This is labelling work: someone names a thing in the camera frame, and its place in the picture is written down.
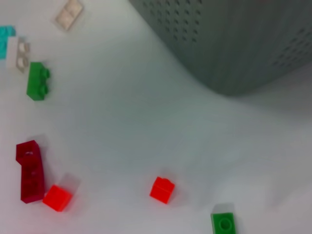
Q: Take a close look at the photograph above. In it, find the grey perforated storage bin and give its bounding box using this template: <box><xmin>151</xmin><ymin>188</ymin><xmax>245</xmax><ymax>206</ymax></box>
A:
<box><xmin>128</xmin><ymin>0</ymin><xmax>312</xmax><ymax>98</ymax></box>

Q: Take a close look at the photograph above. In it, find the small red brick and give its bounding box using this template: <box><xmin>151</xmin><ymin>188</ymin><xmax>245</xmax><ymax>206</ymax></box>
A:
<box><xmin>42</xmin><ymin>184</ymin><xmax>74</xmax><ymax>213</ymax></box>
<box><xmin>149</xmin><ymin>176</ymin><xmax>176</xmax><ymax>204</ymax></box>

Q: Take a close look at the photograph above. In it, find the green two-stud brick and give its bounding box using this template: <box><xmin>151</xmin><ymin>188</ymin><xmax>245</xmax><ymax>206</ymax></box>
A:
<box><xmin>26</xmin><ymin>61</ymin><xmax>52</xmax><ymax>101</ymax></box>

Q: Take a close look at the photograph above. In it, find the wide white brick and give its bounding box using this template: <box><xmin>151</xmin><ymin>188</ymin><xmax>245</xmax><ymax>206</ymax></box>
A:
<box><xmin>53</xmin><ymin>0</ymin><xmax>84</xmax><ymax>32</ymax></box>

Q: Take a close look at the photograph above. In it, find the dark red long brick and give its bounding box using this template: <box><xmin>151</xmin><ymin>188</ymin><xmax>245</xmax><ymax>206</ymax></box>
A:
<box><xmin>15</xmin><ymin>139</ymin><xmax>46</xmax><ymax>204</ymax></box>

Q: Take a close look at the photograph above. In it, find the narrow white brick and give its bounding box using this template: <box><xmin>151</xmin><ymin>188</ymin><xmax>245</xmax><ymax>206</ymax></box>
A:
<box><xmin>6</xmin><ymin>36</ymin><xmax>31</xmax><ymax>74</ymax></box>

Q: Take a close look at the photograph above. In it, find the teal flat brick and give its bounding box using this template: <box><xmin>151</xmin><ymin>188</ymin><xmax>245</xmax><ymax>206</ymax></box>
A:
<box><xmin>0</xmin><ymin>25</ymin><xmax>17</xmax><ymax>60</ymax></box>

